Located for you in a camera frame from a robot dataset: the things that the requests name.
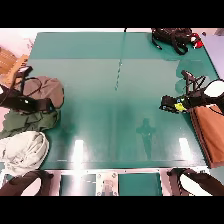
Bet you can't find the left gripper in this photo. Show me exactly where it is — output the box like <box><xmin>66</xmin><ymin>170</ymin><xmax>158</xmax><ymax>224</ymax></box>
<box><xmin>32</xmin><ymin>97</ymin><xmax>55</xmax><ymax>114</ymax></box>

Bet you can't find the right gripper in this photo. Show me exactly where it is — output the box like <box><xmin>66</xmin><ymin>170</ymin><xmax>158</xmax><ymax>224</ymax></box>
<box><xmin>159</xmin><ymin>94</ymin><xmax>188</xmax><ymax>114</ymax></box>

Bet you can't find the grey-brown T-shirt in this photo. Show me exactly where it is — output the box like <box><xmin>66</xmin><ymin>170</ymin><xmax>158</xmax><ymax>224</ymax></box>
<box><xmin>21</xmin><ymin>75</ymin><xmax>65</xmax><ymax>110</ymax></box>

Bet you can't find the dark green garment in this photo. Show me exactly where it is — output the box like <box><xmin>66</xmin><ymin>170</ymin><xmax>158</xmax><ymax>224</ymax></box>
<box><xmin>0</xmin><ymin>109</ymin><xmax>62</xmax><ymax>140</ymax></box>

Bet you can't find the pale green garment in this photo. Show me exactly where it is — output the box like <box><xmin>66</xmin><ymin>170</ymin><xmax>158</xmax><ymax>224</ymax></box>
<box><xmin>0</xmin><ymin>130</ymin><xmax>50</xmax><ymax>177</ymax></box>

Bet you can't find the red object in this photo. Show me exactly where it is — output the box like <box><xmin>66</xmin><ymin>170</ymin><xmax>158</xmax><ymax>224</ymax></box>
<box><xmin>190</xmin><ymin>32</ymin><xmax>205</xmax><ymax>50</ymax></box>

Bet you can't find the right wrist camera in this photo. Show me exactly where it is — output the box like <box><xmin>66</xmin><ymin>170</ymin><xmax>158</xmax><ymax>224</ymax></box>
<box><xmin>180</xmin><ymin>69</ymin><xmax>207</xmax><ymax>96</ymax></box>

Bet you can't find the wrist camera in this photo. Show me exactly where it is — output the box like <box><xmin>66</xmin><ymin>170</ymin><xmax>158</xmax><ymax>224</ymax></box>
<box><xmin>180</xmin><ymin>69</ymin><xmax>207</xmax><ymax>96</ymax></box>
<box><xmin>16</xmin><ymin>65</ymin><xmax>34</xmax><ymax>81</ymax></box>

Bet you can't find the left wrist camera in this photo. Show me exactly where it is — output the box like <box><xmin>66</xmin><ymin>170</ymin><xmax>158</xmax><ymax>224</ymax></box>
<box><xmin>16</xmin><ymin>65</ymin><xmax>34</xmax><ymax>81</ymax></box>

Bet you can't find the black bag with straps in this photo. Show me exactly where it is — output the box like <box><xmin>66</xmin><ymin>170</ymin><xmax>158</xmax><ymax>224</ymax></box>
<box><xmin>151</xmin><ymin>28</ymin><xmax>196</xmax><ymax>56</ymax></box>

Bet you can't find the silver frame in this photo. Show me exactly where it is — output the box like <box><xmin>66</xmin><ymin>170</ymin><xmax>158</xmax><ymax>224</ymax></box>
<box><xmin>0</xmin><ymin>167</ymin><xmax>224</xmax><ymax>197</ymax></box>

